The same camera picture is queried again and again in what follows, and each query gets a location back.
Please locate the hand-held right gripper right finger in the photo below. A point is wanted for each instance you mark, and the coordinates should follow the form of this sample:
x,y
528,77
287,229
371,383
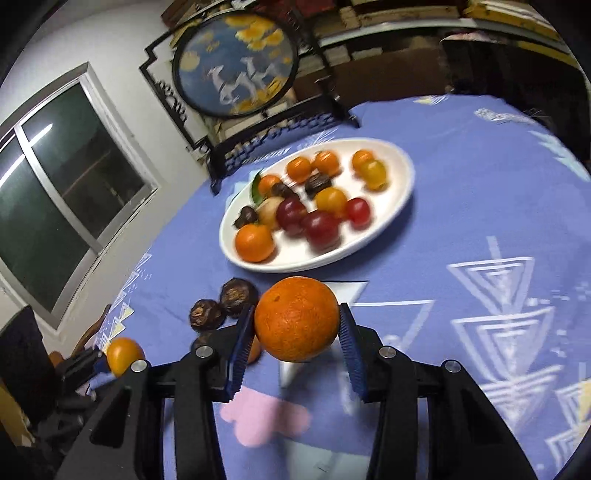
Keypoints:
x,y
353,355

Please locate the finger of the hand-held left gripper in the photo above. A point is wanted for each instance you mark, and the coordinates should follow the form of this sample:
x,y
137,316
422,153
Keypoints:
x,y
76,400
81,362

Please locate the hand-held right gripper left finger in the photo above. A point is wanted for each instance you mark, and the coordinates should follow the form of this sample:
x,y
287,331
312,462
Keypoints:
x,y
240,355

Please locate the yellowish single orange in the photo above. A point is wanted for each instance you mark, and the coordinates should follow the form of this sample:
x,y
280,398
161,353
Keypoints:
x,y
123,354

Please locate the large single orange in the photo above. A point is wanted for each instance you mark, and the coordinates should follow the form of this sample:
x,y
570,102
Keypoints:
x,y
295,318

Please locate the pile of oranges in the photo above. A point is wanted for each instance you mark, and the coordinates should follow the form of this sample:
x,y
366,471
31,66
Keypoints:
x,y
254,242

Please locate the big red plum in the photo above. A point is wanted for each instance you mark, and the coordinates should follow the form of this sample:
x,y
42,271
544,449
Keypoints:
x,y
321,227

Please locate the small red plum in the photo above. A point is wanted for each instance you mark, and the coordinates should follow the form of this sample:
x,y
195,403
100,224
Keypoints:
x,y
358,211

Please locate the yellow plum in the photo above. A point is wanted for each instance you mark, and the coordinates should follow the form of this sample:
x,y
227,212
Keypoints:
x,y
269,210

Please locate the dark red plum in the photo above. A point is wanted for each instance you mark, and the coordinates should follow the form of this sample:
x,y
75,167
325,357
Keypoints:
x,y
291,214

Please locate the white oval plate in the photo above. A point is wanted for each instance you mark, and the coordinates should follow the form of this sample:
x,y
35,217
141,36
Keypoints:
x,y
397,184

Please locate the brown curved wooden chair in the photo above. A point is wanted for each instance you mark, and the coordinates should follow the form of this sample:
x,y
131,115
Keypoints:
x,y
90,330

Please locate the grey framed window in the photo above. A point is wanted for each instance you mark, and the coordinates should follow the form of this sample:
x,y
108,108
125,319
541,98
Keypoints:
x,y
69,184

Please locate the blue printed tablecloth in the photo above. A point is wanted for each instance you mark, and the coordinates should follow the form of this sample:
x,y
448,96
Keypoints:
x,y
461,194

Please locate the brown cardboard sheet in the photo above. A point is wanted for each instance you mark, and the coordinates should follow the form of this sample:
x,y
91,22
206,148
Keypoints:
x,y
392,74

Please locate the round deer picture screen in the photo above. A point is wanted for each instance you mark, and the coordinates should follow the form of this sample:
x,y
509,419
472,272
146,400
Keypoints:
x,y
231,69

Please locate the white metal shelf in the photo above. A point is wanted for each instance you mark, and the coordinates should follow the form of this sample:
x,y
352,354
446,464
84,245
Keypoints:
x,y
415,28

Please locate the stack of wooden boxes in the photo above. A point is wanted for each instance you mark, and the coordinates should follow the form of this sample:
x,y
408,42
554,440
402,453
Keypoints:
x,y
369,14

